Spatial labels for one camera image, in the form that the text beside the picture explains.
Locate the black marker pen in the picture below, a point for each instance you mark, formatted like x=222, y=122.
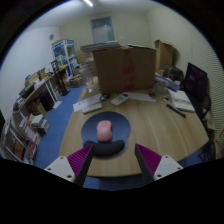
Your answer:
x=176, y=110

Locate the large brown cardboard box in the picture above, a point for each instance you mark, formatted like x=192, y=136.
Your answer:
x=111, y=70

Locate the blue book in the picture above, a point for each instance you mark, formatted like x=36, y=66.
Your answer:
x=168, y=82

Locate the clear plastic container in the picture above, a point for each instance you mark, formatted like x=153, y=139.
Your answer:
x=161, y=87

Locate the pink computer mouse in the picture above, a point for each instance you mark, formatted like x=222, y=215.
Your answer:
x=104, y=130

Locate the ceiling tube light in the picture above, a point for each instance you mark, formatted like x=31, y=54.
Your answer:
x=88, y=3

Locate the round wall clock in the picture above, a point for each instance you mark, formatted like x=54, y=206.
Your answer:
x=51, y=37

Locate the tall open cardboard box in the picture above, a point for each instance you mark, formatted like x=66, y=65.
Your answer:
x=164, y=55

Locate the black office chair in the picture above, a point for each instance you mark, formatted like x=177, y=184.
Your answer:
x=196, y=83

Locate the blue mouse pad, black wrist rest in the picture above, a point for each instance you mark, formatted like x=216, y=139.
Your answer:
x=120, y=126

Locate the white printed paper strip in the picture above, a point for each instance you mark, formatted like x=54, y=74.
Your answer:
x=83, y=103

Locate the cluttered shelf unit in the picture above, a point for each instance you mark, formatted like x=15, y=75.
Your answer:
x=23, y=123

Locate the white paper sheet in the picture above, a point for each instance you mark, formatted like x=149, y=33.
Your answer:
x=142, y=97

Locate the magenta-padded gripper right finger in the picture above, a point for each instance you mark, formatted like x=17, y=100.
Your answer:
x=166, y=165

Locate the blue and white cabinet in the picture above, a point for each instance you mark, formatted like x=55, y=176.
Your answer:
x=65, y=53

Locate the black floor stand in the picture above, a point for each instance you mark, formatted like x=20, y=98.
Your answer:
x=61, y=80

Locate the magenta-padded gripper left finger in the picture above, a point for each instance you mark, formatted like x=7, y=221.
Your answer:
x=61, y=166

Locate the white open book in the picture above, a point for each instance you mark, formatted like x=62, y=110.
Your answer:
x=182, y=100

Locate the grey door with window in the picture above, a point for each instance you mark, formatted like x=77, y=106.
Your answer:
x=102, y=31

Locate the white remote control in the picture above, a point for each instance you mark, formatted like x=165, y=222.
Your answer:
x=120, y=99

